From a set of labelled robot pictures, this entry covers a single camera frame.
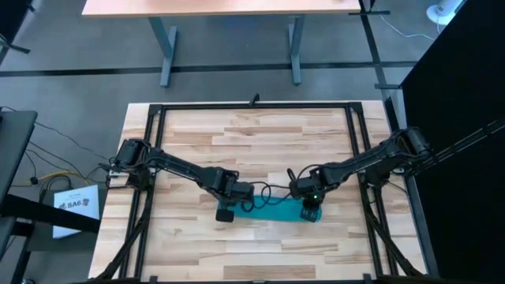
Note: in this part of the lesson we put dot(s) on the white floor fan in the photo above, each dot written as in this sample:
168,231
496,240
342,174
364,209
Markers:
442,13

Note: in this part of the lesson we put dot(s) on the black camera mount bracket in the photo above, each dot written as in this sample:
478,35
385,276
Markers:
255,99

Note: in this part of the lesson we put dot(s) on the black partition panel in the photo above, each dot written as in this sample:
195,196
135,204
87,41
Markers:
465,79

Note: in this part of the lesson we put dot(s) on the grey desk leg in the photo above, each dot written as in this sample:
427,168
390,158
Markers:
167,59
296,59

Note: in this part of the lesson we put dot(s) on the black side desk top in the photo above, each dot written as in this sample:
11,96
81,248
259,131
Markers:
16,142

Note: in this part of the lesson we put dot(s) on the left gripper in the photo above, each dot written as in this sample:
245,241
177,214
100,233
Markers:
240,195

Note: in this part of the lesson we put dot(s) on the white paper sheet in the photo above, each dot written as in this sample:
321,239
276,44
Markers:
81,191

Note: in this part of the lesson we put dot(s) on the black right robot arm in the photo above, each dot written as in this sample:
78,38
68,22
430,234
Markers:
367,159

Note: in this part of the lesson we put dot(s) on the black diagonal support strut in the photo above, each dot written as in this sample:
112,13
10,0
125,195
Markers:
465,142

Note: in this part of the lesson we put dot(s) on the black chair base leg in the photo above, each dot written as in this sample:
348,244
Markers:
16,48

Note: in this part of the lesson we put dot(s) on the grey partition base rail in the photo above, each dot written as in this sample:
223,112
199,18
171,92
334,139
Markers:
424,236

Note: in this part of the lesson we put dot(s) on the black stand base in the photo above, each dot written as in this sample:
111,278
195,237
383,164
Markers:
371,13

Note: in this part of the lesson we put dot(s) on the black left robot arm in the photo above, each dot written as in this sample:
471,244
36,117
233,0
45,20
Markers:
177,165

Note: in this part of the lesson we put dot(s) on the black side desk crossbar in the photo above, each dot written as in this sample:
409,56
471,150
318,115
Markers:
47,213

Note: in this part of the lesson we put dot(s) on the wooden desk top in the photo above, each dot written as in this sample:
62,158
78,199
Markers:
217,7

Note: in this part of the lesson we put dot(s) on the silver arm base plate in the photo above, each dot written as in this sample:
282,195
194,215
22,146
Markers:
114,173

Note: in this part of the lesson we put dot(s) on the black aluminium table frame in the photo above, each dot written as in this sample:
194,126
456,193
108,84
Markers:
256,106

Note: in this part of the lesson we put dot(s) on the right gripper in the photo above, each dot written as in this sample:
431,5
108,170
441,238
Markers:
305,189

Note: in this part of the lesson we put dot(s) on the teal towel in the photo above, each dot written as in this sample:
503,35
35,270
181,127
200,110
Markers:
282,213

